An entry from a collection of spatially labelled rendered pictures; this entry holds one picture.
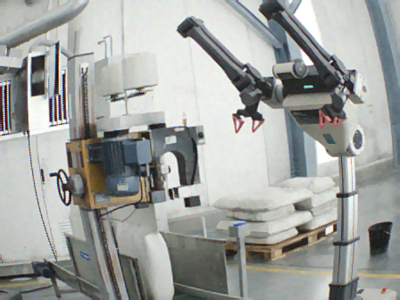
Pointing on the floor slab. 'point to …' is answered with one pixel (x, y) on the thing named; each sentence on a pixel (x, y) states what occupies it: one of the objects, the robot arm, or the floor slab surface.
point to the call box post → (242, 267)
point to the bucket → (379, 237)
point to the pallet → (281, 244)
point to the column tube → (83, 167)
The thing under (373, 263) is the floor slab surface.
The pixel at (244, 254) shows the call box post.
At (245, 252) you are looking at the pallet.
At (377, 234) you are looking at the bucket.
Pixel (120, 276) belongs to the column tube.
